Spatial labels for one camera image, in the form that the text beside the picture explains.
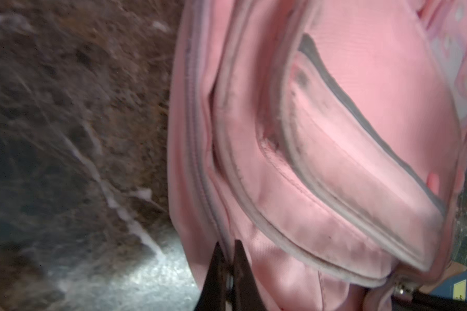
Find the pink student backpack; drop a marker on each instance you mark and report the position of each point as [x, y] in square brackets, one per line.
[330, 138]

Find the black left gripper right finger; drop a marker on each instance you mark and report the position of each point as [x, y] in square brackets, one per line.
[246, 295]

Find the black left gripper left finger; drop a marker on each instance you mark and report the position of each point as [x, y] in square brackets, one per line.
[214, 292]

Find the dark blue notebook right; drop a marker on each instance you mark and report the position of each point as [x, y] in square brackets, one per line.
[452, 285]

